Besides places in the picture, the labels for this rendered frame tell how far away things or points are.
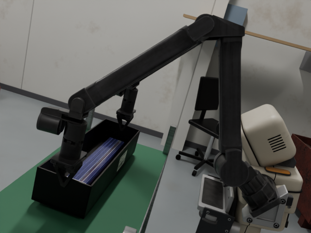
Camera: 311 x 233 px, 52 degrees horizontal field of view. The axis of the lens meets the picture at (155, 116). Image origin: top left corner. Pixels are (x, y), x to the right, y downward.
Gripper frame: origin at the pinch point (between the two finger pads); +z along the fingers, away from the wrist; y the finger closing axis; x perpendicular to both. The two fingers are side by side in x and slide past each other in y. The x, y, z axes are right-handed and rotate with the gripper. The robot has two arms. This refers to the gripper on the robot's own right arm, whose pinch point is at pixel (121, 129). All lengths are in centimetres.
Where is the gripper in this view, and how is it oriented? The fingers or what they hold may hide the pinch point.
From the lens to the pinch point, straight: 147.6
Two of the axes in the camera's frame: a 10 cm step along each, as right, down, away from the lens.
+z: -2.5, 9.2, 3.0
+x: 9.5, 3.0, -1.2
